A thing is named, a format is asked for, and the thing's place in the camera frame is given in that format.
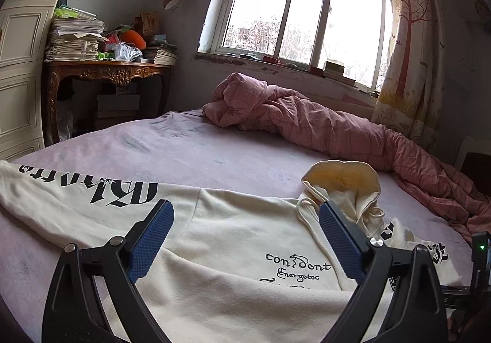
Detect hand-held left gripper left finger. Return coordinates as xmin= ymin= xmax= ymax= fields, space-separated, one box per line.
xmin=42 ymin=199 xmax=175 ymax=343

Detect pink quilt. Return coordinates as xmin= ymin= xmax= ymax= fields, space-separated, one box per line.
xmin=203 ymin=72 xmax=491 ymax=248

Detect cream hoodie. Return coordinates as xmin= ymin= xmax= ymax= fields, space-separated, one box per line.
xmin=0 ymin=159 xmax=465 ymax=343

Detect brown paper bag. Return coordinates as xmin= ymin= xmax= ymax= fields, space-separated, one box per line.
xmin=140 ymin=11 xmax=160 ymax=37

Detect orange plush carrot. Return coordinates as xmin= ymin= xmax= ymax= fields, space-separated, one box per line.
xmin=121 ymin=30 xmax=147 ymax=49

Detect stack of books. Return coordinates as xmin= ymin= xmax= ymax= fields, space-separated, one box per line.
xmin=142 ymin=44 xmax=178 ymax=65

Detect tree print curtain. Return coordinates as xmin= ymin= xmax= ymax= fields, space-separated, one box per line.
xmin=370 ymin=0 xmax=447 ymax=154

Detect bed with pink sheet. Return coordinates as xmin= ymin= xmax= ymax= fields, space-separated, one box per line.
xmin=0 ymin=107 xmax=491 ymax=343

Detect carved wooden table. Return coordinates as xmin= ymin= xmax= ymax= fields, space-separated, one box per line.
xmin=42 ymin=59 xmax=173 ymax=144

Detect box under table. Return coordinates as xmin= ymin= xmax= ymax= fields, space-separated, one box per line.
xmin=96 ymin=93 xmax=141 ymax=129

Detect cream cabinet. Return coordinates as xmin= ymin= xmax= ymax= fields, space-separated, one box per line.
xmin=0 ymin=0 xmax=83 ymax=161

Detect stack of papers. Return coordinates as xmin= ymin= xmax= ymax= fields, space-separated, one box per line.
xmin=45 ymin=17 xmax=108 ymax=61

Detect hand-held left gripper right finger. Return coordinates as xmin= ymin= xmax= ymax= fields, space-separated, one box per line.
xmin=318 ymin=200 xmax=449 ymax=343

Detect white framed window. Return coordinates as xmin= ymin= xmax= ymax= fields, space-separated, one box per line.
xmin=197 ymin=0 xmax=396 ymax=92

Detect clear plastic bag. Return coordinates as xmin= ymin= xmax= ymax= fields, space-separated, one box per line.
xmin=113 ymin=43 xmax=142 ymax=61

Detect books on windowsill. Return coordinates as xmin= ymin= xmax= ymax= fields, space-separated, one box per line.
xmin=322 ymin=61 xmax=357 ymax=83

